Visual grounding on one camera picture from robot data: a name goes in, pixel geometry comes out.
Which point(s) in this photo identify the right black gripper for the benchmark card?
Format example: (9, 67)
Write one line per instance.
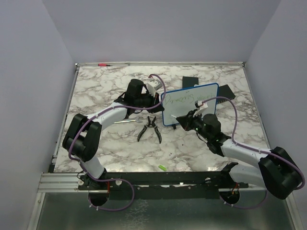
(186, 120)

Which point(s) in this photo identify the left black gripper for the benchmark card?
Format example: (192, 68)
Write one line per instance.
(154, 100)

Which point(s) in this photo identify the blue framed whiteboard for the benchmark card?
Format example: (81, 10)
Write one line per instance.
(180, 102)

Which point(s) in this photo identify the green marker cap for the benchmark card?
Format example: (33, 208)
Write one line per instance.
(162, 167)

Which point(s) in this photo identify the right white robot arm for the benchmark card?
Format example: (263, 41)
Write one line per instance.
(272, 169)

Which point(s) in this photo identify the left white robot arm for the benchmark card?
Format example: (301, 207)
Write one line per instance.
(83, 135)

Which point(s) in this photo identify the silver open end wrench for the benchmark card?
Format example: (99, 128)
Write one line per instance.
(137, 119)

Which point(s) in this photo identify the black flat box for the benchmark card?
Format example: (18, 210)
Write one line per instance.
(188, 82)

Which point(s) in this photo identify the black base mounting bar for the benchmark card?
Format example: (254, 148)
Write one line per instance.
(159, 185)

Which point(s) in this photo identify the black handled pliers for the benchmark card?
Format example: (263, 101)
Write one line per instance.
(150, 124)

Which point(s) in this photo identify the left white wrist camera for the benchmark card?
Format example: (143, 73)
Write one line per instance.
(153, 86)

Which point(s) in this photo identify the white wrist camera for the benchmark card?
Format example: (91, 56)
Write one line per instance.
(153, 86)
(200, 108)

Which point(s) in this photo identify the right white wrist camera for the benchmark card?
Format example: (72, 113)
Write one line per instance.
(200, 108)

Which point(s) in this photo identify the black network switch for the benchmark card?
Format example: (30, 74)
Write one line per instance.
(225, 91)

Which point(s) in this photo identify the red marker on rail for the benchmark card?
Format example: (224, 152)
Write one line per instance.
(103, 65)

